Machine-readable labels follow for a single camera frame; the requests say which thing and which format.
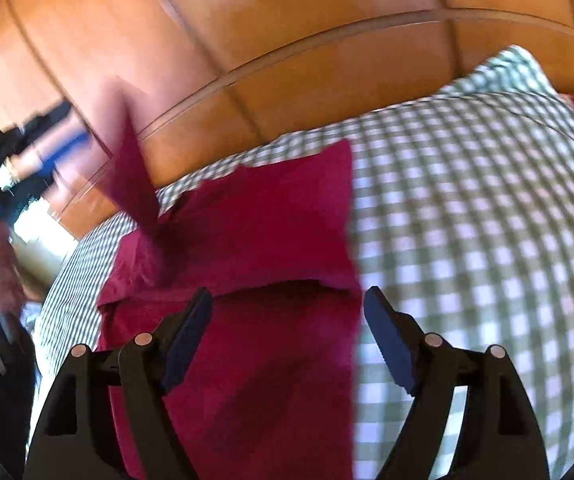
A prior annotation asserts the wood framed mirror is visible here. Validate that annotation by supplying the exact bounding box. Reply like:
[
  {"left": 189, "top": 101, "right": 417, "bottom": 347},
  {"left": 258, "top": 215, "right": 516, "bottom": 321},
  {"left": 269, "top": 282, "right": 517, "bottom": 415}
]
[{"left": 11, "top": 162, "right": 78, "bottom": 302}]

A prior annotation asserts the green white checkered bedspread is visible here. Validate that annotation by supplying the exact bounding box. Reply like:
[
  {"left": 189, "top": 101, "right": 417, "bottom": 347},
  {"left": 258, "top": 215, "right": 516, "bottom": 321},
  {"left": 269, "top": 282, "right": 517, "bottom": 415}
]
[{"left": 28, "top": 44, "right": 574, "bottom": 480}]

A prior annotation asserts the wooden panelled wardrobe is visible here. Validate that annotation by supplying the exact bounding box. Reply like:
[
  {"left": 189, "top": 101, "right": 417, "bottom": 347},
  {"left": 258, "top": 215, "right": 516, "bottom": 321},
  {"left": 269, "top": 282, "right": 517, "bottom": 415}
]
[{"left": 0, "top": 0, "right": 574, "bottom": 241}]

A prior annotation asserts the dark red knit garment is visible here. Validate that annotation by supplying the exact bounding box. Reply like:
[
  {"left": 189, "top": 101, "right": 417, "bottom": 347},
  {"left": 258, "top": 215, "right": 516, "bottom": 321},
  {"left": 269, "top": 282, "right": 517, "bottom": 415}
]
[{"left": 97, "top": 82, "right": 362, "bottom": 479}]

